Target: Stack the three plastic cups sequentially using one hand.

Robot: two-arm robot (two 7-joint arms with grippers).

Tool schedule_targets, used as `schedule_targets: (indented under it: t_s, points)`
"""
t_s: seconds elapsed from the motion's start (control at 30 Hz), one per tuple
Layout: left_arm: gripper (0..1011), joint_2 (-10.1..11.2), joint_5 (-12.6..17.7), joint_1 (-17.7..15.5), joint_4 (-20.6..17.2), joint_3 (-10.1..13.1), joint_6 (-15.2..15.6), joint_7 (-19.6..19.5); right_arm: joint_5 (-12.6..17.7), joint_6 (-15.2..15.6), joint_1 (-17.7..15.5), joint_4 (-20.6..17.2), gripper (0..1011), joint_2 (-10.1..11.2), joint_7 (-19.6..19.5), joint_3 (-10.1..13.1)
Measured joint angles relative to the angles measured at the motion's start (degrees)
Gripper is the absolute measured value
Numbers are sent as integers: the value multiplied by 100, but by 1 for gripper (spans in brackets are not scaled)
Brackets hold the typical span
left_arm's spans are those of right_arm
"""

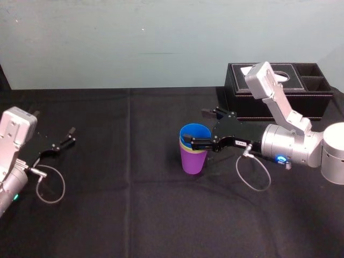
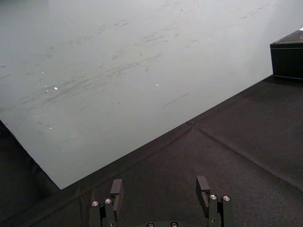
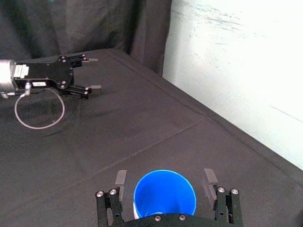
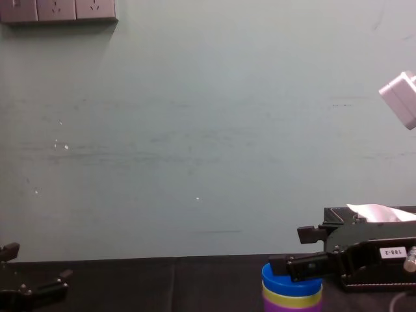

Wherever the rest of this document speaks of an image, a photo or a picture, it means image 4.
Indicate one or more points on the blue plastic cup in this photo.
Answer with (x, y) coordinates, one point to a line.
(292, 289)

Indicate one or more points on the black leather tissue box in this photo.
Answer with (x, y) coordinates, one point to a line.
(377, 283)

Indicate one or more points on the purple plastic cup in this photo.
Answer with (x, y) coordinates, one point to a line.
(286, 308)

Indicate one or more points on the black table cloth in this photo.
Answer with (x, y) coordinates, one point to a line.
(162, 286)

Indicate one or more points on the yellow plastic cup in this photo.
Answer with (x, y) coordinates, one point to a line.
(292, 301)

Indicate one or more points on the grey wall socket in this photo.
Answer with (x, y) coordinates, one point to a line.
(95, 8)
(56, 9)
(18, 9)

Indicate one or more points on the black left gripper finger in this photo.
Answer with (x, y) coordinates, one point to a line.
(45, 287)
(9, 252)

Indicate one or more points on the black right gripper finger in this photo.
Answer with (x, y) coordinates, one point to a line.
(305, 268)
(307, 234)

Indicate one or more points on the white tissue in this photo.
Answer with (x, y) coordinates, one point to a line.
(380, 213)

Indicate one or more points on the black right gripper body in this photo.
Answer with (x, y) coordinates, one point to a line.
(367, 242)

